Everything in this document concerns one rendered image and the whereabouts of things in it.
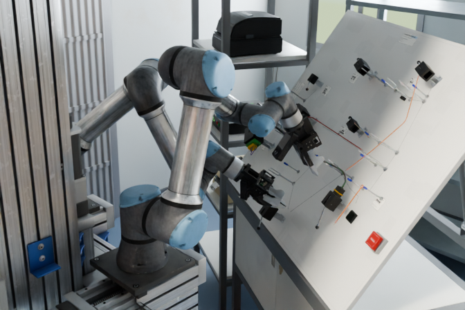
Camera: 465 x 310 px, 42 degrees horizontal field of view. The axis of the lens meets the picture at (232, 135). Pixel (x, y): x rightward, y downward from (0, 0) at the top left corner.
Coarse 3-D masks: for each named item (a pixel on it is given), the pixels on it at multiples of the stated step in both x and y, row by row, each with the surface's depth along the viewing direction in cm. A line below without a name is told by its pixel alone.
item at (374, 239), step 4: (372, 232) 204; (372, 236) 203; (376, 236) 202; (380, 236) 201; (368, 240) 204; (372, 240) 202; (376, 240) 201; (380, 240) 200; (368, 244) 203; (372, 244) 201; (376, 244) 200; (372, 248) 200
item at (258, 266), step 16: (240, 224) 304; (240, 240) 307; (256, 240) 283; (240, 256) 309; (256, 256) 285; (272, 256) 265; (256, 272) 287; (272, 272) 267; (256, 288) 290; (272, 288) 269; (272, 304) 271
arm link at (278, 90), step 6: (270, 84) 200; (276, 84) 198; (282, 84) 197; (270, 90) 197; (276, 90) 196; (282, 90) 196; (288, 90) 198; (270, 96) 197; (276, 96) 196; (282, 96) 196; (288, 96) 198; (282, 102) 196; (288, 102) 198; (294, 102) 201; (288, 108) 199; (294, 108) 200; (288, 114) 200
